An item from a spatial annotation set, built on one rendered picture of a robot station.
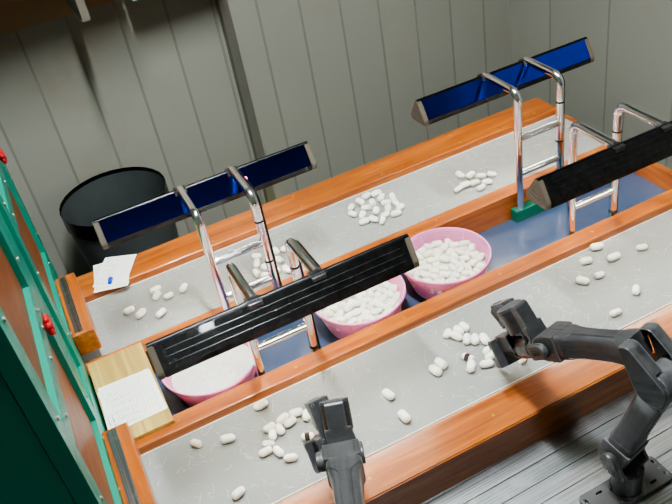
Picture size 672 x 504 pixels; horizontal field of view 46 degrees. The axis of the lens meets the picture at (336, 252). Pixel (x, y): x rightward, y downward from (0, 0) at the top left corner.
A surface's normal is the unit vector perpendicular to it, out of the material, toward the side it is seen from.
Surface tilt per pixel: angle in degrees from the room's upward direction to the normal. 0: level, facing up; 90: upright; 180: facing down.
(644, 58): 90
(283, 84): 90
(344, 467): 15
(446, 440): 0
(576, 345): 85
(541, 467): 0
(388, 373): 0
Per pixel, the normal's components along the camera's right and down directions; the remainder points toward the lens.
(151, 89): 0.45, 0.47
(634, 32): -0.88, 0.38
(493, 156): -0.16, -0.80
